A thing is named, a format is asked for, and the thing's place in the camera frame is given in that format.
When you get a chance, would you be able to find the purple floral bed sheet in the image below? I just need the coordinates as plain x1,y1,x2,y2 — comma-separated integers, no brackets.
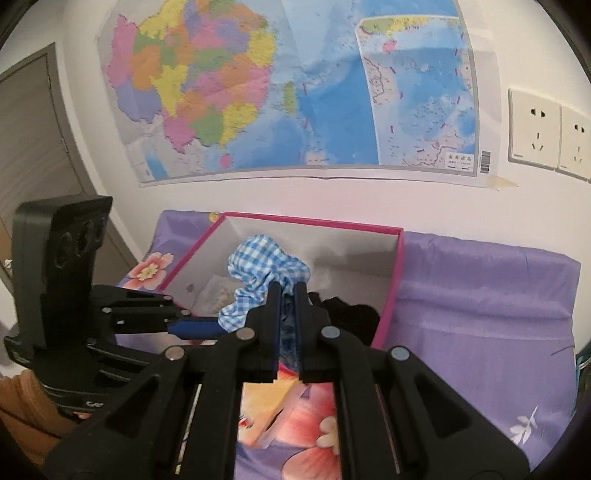
115,210,581,480

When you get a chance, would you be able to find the colourful tissue pack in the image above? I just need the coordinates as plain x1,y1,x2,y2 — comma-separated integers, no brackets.
237,370,315,449

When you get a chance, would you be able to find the pink cardboard box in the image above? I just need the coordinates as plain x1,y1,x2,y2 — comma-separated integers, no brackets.
157,211,406,352

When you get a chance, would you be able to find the blue checkered cloth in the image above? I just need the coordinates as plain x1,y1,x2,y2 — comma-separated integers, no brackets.
217,234,311,334

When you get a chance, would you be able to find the black cloth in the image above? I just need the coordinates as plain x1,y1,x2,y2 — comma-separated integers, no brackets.
308,292,382,347

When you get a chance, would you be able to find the white wall socket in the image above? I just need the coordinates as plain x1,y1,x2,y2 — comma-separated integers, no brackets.
556,104,591,182
508,88,562,171

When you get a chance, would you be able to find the colourful wall map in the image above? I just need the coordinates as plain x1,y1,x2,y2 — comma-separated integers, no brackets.
96,0,497,188

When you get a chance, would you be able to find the person's left forearm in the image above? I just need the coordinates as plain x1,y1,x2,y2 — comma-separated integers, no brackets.
0,369,93,464

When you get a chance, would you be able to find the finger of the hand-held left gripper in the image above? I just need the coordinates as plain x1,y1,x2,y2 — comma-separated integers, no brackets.
90,285,223,340
85,337,171,386

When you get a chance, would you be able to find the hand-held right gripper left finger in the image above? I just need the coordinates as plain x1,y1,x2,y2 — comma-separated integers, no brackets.
44,281,283,480

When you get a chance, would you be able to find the brown wooden door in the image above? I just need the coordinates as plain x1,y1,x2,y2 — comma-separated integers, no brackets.
0,42,144,324

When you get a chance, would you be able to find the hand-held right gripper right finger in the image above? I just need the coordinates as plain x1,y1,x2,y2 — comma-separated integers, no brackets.
294,281,532,480

